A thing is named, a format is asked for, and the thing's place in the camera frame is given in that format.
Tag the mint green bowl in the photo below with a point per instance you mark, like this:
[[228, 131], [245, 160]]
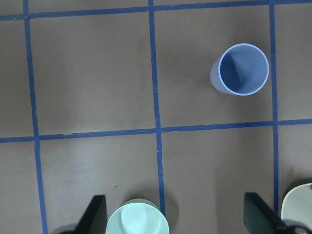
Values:
[[137, 216]]

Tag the cream white toaster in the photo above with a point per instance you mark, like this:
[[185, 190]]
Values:
[[297, 206]]

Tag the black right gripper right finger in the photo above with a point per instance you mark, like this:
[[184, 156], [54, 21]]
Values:
[[259, 218]]

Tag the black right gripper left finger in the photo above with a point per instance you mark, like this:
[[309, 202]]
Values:
[[94, 219]]

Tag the blue cup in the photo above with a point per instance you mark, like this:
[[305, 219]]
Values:
[[242, 70]]

